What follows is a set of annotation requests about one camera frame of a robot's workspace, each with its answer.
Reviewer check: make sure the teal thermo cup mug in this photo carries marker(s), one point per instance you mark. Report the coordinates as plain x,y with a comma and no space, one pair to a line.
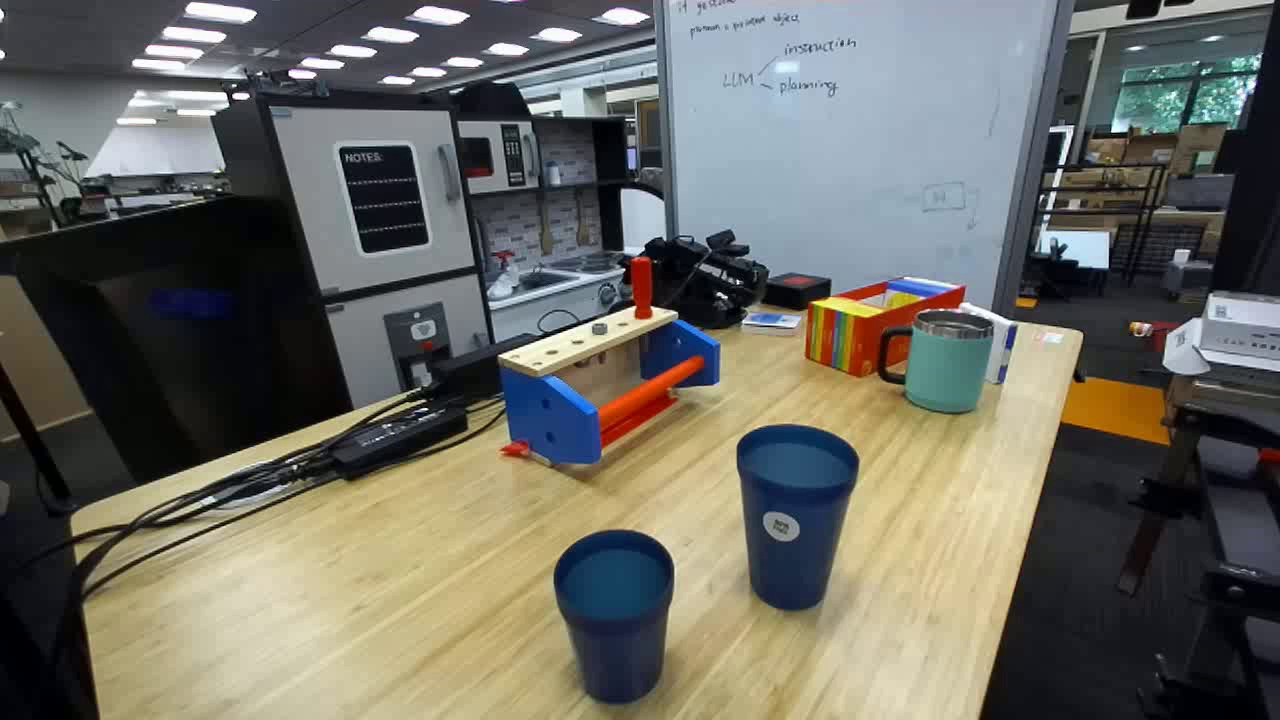
940,361

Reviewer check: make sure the blue wooden peg toy bench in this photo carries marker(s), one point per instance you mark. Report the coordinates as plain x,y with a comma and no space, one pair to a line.
583,390

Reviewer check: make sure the red peg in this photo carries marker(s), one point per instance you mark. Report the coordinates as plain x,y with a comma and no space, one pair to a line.
641,284

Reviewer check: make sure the white toy stove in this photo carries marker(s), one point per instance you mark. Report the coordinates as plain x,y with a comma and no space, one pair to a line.
539,303

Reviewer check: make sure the blue card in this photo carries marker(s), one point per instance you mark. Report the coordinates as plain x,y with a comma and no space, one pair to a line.
770,322

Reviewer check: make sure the black box red top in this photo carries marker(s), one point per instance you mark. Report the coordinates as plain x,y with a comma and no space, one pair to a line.
798,290

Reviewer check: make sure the tall blue plastic cup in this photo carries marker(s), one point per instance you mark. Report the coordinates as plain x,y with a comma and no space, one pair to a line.
792,486

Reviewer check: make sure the colourful orange card box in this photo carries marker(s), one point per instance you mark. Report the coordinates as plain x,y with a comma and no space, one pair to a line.
845,329

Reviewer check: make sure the short blue plastic cup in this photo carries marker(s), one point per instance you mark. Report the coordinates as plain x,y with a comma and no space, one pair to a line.
615,593

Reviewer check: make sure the black power brick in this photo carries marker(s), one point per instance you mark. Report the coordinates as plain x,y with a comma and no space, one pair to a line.
394,437

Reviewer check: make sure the whiteboard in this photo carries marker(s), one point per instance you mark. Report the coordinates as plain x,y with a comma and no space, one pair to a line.
861,136

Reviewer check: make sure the white oven cabinet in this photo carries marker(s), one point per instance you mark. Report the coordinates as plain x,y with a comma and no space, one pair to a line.
380,219

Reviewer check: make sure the black camera equipment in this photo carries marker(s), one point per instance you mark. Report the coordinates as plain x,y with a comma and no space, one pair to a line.
705,283

